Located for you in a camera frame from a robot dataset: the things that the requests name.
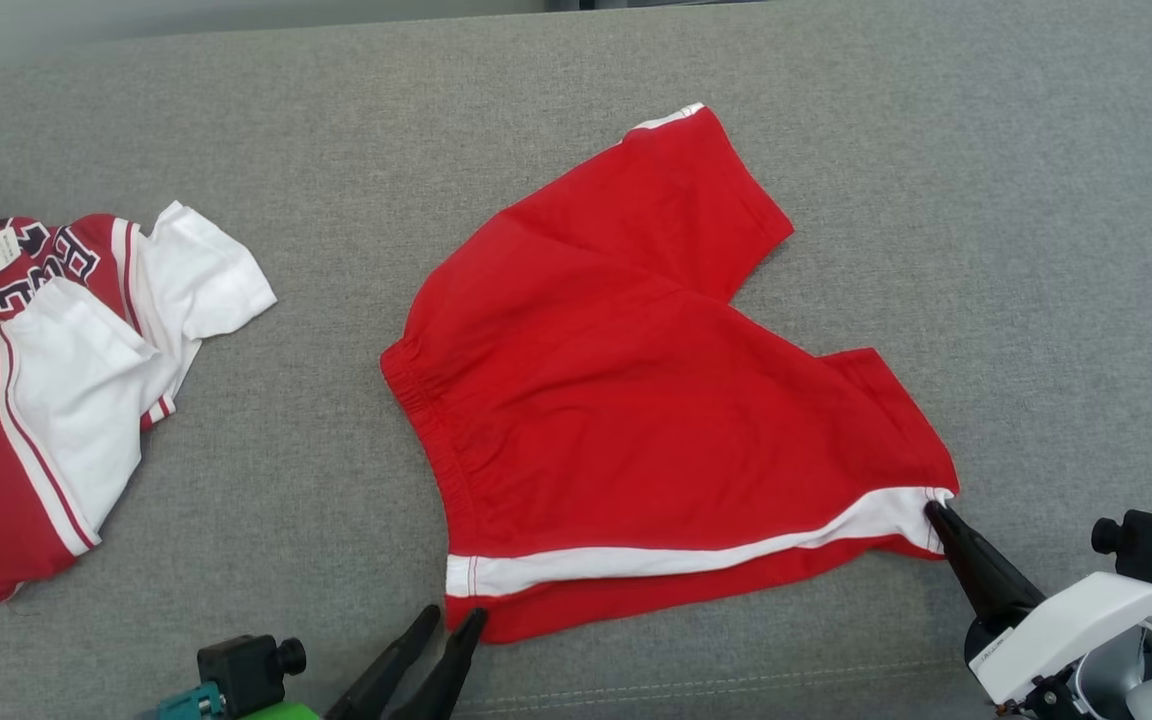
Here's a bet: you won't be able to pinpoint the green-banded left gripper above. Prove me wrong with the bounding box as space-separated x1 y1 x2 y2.
241 604 490 720

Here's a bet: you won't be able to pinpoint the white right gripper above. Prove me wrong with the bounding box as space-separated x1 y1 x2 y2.
924 502 1152 707

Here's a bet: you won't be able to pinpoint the red shorts with white stripe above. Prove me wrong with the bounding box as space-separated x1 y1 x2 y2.
380 102 960 644

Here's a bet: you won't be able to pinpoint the red Bulls basketball jersey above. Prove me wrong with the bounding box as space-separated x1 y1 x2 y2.
0 187 278 604

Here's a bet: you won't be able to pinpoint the grey fabric sofa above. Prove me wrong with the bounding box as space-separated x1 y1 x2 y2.
0 0 1152 720

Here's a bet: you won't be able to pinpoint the teal left camera connector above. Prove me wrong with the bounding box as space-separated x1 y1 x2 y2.
156 683 227 720

